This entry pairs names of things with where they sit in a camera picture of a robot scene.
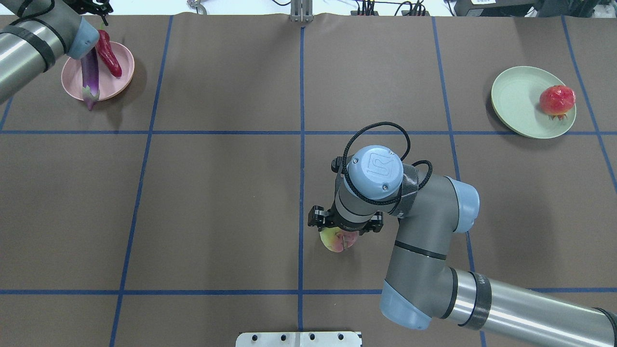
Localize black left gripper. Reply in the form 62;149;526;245
65;0;114;17

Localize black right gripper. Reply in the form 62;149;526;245
308;206;384;235

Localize peach fruit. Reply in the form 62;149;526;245
319;227;359;253

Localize red chili pepper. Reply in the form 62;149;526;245
95;29;122;79

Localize purple eggplant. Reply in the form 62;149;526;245
80;48;100;111

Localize red tomato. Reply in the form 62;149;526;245
538;85;577;120

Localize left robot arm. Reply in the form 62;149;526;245
0;0;114;103

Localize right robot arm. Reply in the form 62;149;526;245
307;145;616;347

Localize pink plate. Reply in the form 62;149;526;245
61;41;135;102

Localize light green plate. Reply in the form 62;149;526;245
491;66;577;140

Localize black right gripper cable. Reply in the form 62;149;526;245
331;122;433;208

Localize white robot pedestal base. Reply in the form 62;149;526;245
235;331;363;347

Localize aluminium frame post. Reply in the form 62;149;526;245
289;0;314;24

